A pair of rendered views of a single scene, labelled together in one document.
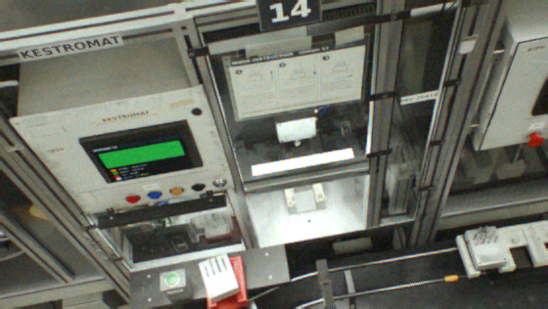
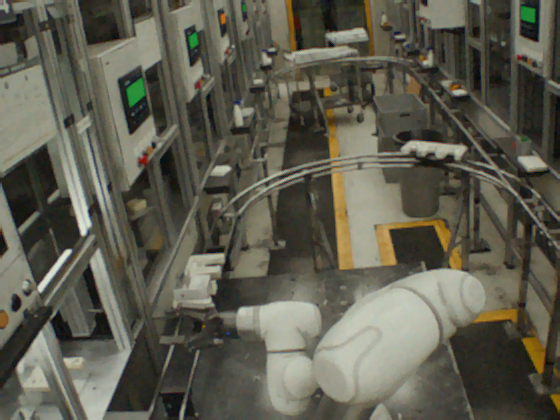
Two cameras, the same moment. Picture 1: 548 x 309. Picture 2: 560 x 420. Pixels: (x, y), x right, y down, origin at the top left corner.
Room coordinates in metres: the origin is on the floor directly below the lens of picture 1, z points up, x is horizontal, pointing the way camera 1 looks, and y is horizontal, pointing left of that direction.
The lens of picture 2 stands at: (0.18, 1.12, 1.99)
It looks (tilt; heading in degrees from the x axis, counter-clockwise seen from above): 24 degrees down; 277
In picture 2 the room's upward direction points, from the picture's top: 8 degrees counter-clockwise
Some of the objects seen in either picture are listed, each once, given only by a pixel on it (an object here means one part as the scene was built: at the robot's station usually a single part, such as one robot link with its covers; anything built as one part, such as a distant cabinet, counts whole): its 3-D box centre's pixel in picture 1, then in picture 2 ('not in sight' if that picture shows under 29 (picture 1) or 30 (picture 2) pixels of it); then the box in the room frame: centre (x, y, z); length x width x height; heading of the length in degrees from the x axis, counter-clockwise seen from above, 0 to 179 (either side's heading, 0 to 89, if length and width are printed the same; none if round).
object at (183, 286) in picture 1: (176, 283); not in sight; (0.78, 0.39, 0.97); 0.08 x 0.08 x 0.12; 0
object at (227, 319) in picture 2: not in sight; (222, 325); (0.51, -0.08, 1.12); 0.09 x 0.07 x 0.08; 0
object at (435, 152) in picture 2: not in sight; (434, 154); (-0.41, -1.96, 0.84); 0.37 x 0.14 x 0.10; 148
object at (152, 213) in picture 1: (161, 208); (6, 357); (0.85, 0.34, 1.37); 0.36 x 0.04 x 0.04; 90
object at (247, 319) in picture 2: not in sight; (249, 323); (0.43, -0.08, 1.12); 0.09 x 0.06 x 0.09; 90
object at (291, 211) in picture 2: not in sight; (311, 147); (0.39, -4.75, 0.01); 5.85 x 0.59 x 0.01; 90
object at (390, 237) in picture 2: not in sight; (419, 253); (-0.36, -2.29, 0.01); 1.00 x 0.55 x 0.01; 90
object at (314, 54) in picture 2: not in sight; (324, 84); (0.18, -5.70, 0.48); 0.88 x 0.56 x 0.96; 18
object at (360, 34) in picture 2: not in sight; (350, 63); (-0.23, -6.97, 0.48); 0.84 x 0.58 x 0.97; 98
